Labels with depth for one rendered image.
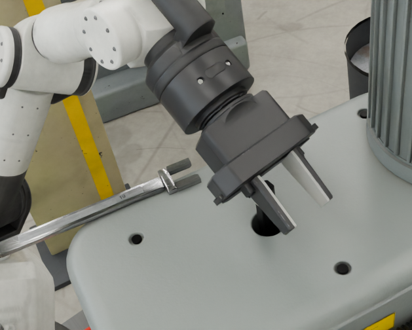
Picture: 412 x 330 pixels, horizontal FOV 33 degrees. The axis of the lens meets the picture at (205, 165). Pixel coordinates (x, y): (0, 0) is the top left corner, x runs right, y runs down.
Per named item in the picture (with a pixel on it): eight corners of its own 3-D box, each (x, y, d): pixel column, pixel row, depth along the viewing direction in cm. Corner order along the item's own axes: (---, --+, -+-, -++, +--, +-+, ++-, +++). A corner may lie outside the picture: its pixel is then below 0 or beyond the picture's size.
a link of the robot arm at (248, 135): (299, 151, 75) (230, 69, 77) (331, 115, 66) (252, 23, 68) (210, 217, 70) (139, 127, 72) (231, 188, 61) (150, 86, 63)
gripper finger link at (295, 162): (330, 200, 66) (289, 150, 67) (318, 209, 69) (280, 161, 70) (342, 190, 67) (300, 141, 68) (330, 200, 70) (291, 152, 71)
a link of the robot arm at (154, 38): (137, 124, 70) (72, 41, 72) (213, 82, 76) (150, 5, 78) (169, 63, 61) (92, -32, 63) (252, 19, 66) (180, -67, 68)
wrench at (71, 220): (2, 265, 77) (0, 260, 77) (-4, 240, 80) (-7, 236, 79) (201, 182, 82) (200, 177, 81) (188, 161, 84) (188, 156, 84)
